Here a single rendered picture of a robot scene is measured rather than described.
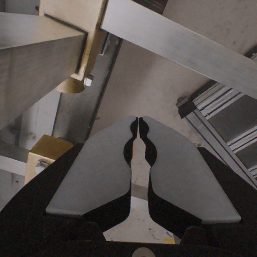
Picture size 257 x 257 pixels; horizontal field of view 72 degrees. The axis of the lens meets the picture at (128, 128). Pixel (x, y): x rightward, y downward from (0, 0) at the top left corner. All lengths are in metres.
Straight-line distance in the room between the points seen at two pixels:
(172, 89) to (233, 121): 0.37
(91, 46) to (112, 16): 0.03
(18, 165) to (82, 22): 0.24
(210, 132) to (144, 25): 0.89
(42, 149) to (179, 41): 0.23
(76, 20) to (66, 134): 0.29
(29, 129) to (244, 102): 0.91
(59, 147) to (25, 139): 0.29
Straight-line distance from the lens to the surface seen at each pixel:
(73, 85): 0.20
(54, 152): 0.30
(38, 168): 0.29
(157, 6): 0.33
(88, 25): 0.18
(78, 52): 0.17
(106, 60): 0.34
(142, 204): 0.34
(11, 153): 0.34
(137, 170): 1.42
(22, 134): 0.59
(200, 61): 0.20
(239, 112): 1.04
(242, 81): 0.22
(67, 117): 0.40
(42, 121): 0.53
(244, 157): 1.22
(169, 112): 1.16
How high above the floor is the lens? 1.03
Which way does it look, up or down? 60 degrees down
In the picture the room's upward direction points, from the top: 175 degrees counter-clockwise
